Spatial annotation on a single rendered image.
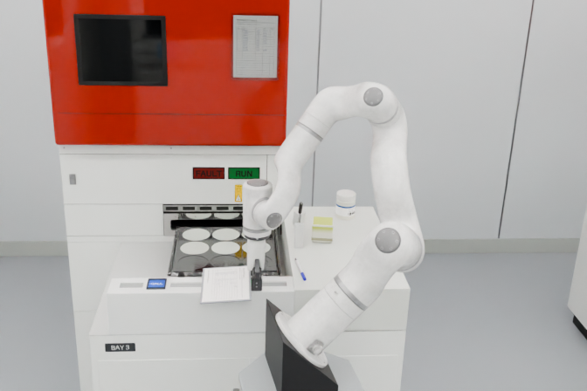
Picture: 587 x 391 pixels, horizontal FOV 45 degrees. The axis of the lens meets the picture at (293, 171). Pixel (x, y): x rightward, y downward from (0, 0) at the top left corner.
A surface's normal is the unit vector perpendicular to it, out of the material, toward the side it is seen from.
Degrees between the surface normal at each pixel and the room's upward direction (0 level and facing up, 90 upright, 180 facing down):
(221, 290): 3
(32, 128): 90
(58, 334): 0
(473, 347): 0
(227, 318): 90
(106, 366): 90
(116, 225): 90
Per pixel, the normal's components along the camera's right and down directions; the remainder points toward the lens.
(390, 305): 0.07, 0.35
